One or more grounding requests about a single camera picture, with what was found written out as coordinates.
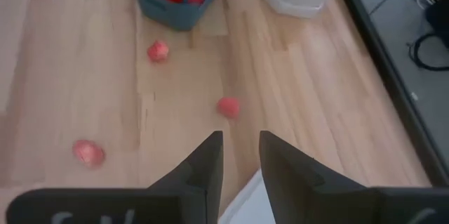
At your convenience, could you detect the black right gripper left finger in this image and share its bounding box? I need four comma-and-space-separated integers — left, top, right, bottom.
6, 130, 225, 224

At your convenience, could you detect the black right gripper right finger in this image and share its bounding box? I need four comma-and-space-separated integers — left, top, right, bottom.
258, 130, 449, 224

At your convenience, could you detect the white folded cloth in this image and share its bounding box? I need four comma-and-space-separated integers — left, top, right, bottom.
217, 169, 268, 224

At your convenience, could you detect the black aluminium table frame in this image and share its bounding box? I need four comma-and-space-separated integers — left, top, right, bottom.
337, 0, 449, 187

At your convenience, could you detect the coiled black cable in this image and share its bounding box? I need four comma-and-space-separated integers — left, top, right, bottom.
408, 32, 449, 72

